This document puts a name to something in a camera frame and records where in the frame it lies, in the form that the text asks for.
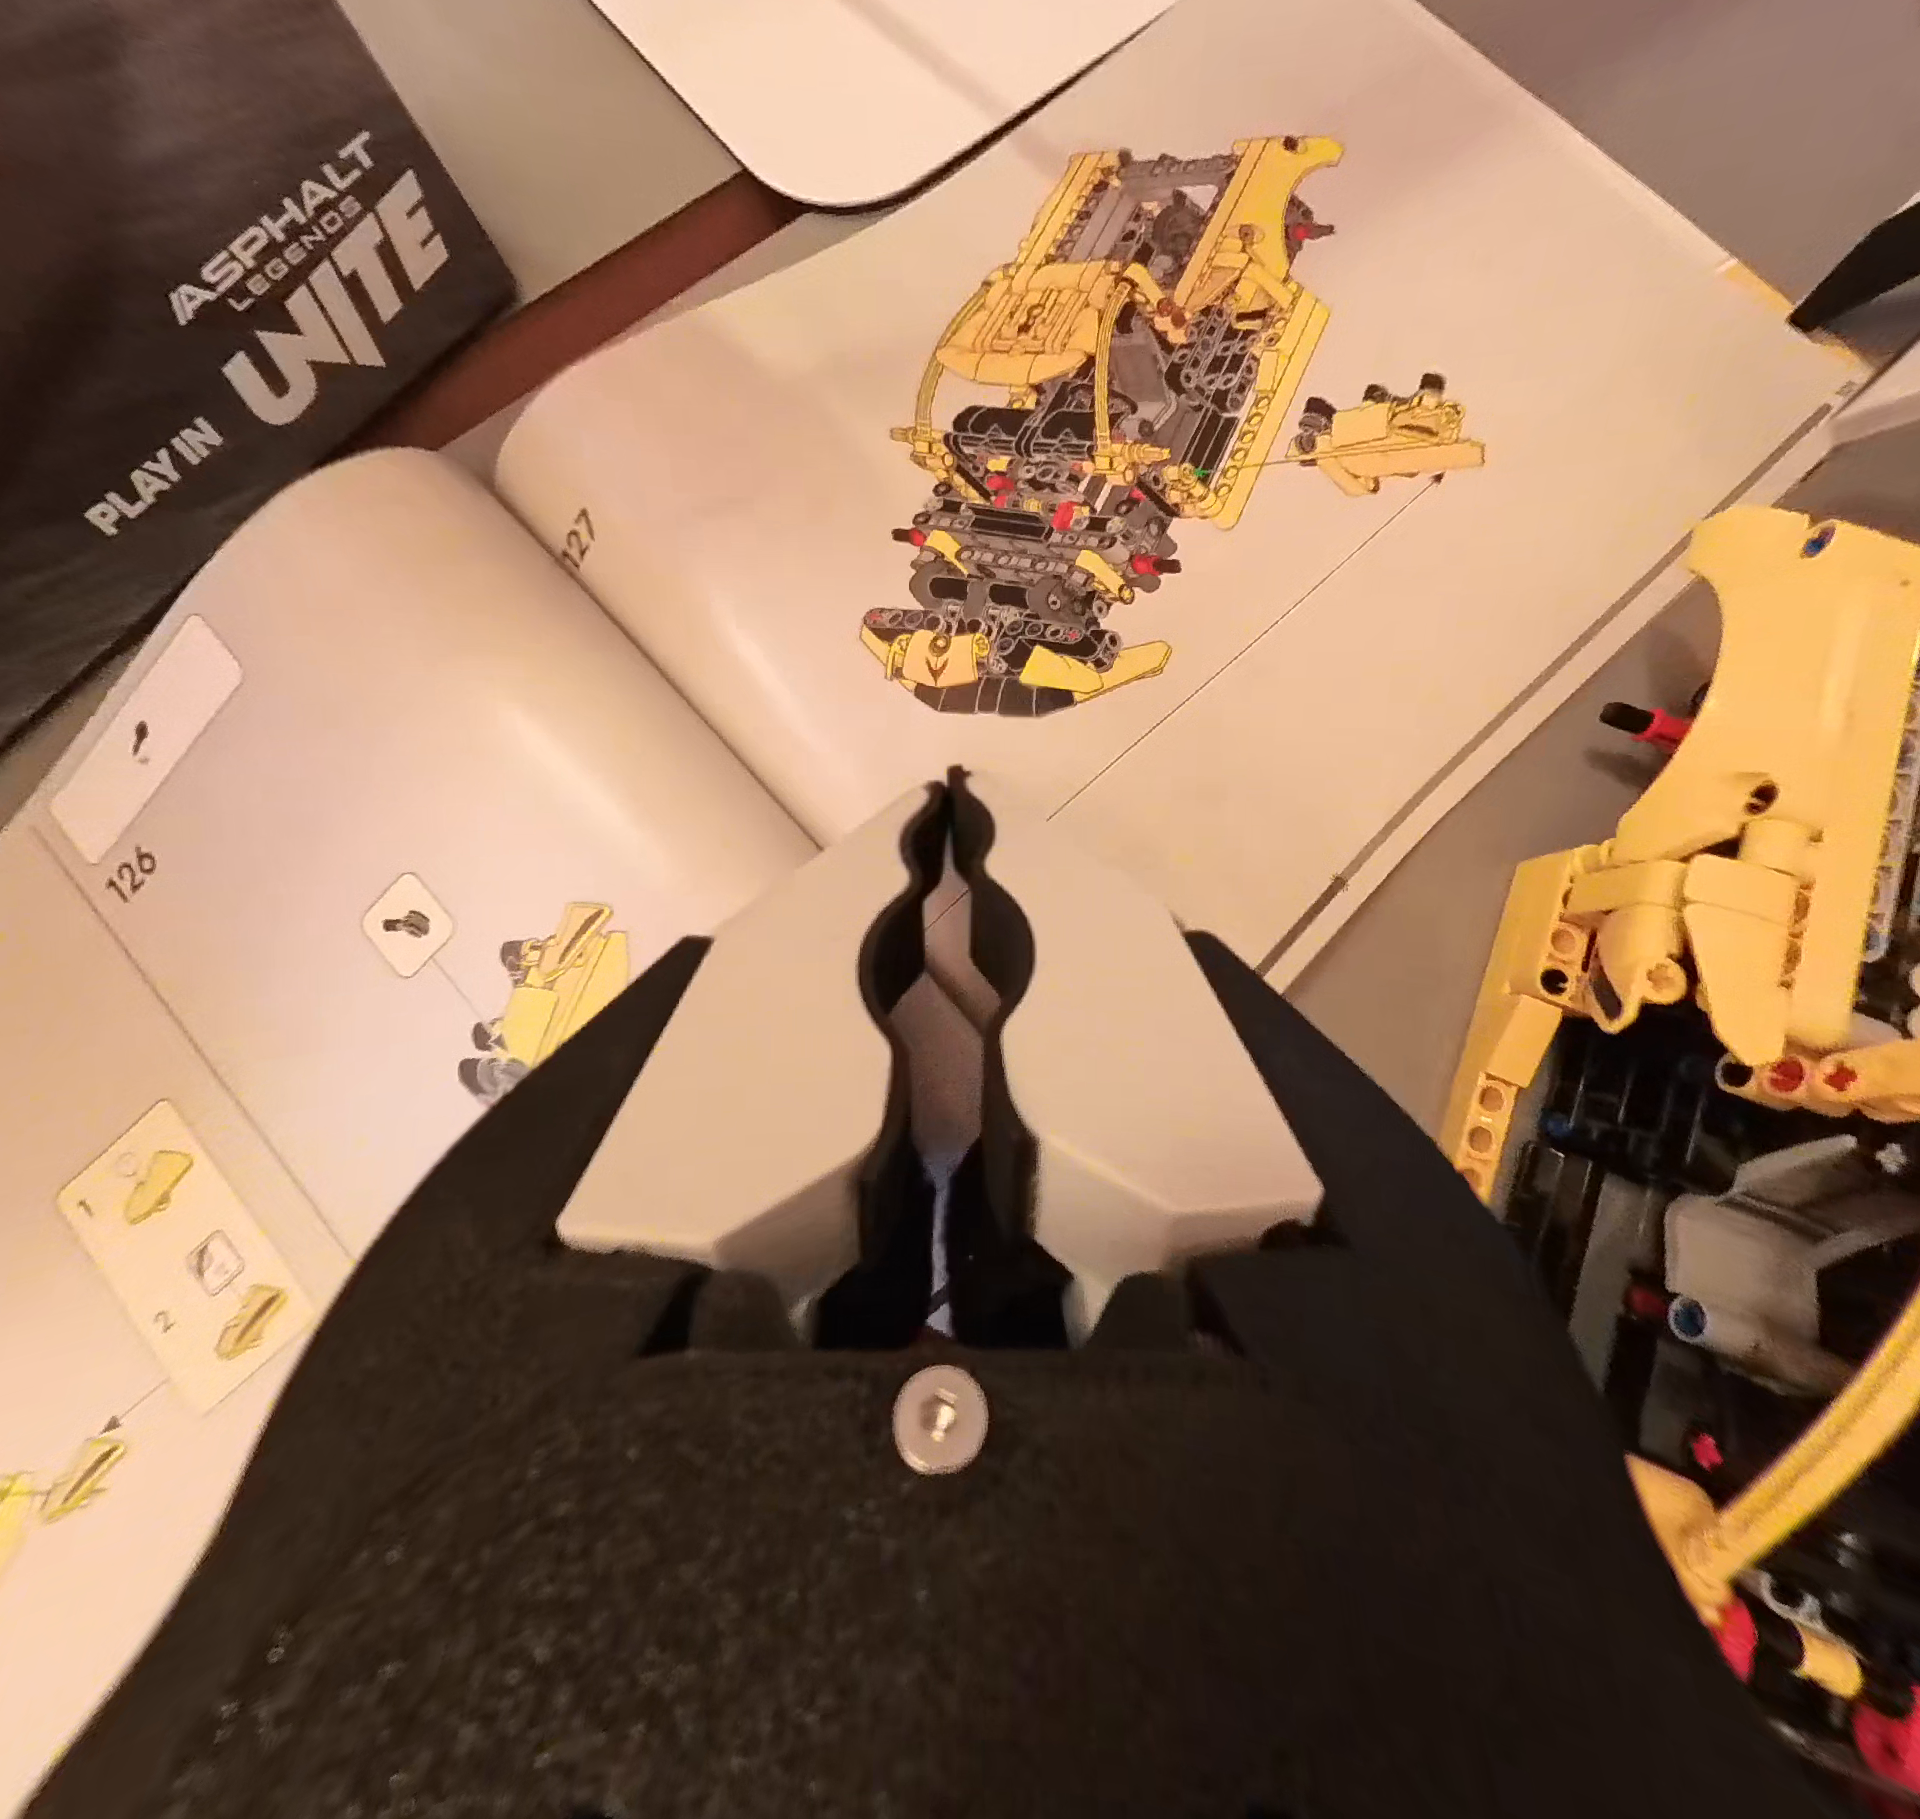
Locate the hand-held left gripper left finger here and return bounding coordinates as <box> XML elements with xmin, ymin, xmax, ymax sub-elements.
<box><xmin>557</xmin><ymin>770</ymin><xmax>957</xmax><ymax>1319</ymax></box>

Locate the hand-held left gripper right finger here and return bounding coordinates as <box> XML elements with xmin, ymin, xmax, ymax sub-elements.
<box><xmin>955</xmin><ymin>770</ymin><xmax>1326</xmax><ymax>1319</ymax></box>

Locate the black car set box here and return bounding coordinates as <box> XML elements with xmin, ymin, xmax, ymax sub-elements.
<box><xmin>0</xmin><ymin>0</ymin><xmax>520</xmax><ymax>740</ymax></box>

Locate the yellow brick car model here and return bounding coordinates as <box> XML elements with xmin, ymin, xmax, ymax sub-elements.
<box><xmin>1434</xmin><ymin>509</ymin><xmax>1920</xmax><ymax>1729</ymax></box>

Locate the open instruction booklet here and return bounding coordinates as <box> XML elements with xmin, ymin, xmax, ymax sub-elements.
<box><xmin>0</xmin><ymin>0</ymin><xmax>1879</xmax><ymax>1581</ymax></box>

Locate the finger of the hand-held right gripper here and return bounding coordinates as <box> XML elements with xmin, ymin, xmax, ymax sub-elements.
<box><xmin>1793</xmin><ymin>169</ymin><xmax>1920</xmax><ymax>339</ymax></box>

